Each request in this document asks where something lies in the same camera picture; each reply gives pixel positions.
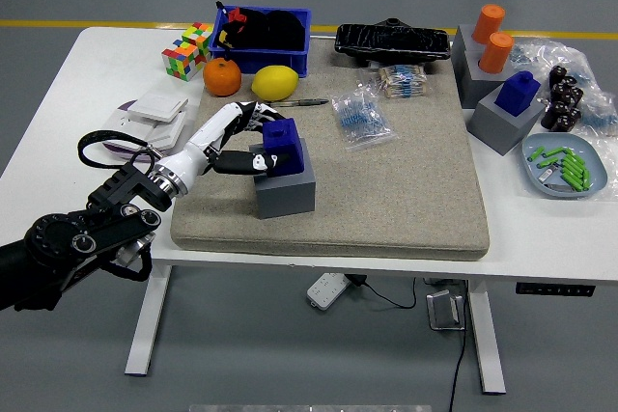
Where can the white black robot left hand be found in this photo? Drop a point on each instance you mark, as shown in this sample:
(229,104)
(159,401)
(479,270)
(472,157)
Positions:
(203,137)

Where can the blue seal stamp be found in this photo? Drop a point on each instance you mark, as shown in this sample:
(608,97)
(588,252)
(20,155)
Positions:
(516,93)
(289,146)

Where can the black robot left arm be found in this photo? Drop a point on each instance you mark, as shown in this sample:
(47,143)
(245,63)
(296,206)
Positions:
(58,243)

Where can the grey square seal holder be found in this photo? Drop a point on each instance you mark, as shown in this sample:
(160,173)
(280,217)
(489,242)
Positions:
(285,200)
(497,129)

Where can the orange fruit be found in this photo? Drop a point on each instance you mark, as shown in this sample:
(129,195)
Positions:
(222,78)

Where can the colourful puzzle cube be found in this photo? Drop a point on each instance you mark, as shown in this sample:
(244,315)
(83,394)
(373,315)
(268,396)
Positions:
(181,62)
(198,35)

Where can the purple round plate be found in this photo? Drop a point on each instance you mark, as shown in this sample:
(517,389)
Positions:
(124,104)

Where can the yellow lemon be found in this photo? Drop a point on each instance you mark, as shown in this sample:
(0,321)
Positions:
(275,84)

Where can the blue plastic bin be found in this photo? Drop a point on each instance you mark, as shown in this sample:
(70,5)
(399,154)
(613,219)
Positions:
(270,62)

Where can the black grey pen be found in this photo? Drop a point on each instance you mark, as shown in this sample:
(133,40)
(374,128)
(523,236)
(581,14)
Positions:
(304,102)

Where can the red fabric piece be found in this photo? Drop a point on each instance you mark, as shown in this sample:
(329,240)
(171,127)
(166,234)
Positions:
(237,14)

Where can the clear bag of blue resistors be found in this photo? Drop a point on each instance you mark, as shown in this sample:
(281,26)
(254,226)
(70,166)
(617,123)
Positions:
(359,115)

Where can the grey-brown fabric mat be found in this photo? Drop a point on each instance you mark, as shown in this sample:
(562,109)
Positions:
(386,190)

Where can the white table leg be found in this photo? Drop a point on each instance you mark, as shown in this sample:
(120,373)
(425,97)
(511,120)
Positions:
(147,325)
(487,344)

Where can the white power strip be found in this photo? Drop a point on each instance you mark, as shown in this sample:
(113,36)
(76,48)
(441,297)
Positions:
(328,289)

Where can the taped resistor bundle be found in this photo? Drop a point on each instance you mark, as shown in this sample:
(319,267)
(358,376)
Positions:
(401,81)

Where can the black rear-view mirror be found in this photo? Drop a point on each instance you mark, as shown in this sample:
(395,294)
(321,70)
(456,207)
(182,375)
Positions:
(391,40)

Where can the large grey block holder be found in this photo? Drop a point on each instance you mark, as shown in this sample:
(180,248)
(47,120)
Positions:
(466,79)

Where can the silver metal stand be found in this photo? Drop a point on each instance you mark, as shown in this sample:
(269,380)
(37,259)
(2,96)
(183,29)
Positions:
(441,310)

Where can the orange cylinder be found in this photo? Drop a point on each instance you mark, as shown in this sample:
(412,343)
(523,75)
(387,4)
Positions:
(496,52)
(487,23)

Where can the blue-grey shallow dish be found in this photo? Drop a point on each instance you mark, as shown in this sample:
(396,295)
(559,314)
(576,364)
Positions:
(533,178)

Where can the green small cylinder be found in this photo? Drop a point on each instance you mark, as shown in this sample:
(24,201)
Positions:
(574,156)
(573,173)
(536,154)
(586,180)
(548,162)
(553,152)
(574,166)
(572,181)

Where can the small white silver part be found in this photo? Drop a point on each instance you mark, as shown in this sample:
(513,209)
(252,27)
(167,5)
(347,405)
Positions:
(546,175)

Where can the clear plastic parts bag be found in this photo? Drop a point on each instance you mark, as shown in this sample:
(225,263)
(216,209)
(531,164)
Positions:
(601,115)
(541,57)

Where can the black cylindrical capacitor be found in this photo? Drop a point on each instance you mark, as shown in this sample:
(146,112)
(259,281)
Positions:
(557,75)
(560,92)
(551,115)
(562,123)
(573,114)
(570,82)
(575,95)

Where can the small grey metal part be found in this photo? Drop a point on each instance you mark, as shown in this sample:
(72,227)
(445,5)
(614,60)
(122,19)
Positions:
(559,187)

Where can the black table control panel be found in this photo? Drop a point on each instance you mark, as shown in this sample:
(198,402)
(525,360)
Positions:
(555,289)

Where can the white wall switch plate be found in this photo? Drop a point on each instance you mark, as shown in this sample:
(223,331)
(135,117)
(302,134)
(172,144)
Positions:
(157,105)

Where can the white wall socket plate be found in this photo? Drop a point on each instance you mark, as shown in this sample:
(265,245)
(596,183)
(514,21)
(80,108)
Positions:
(117,121)

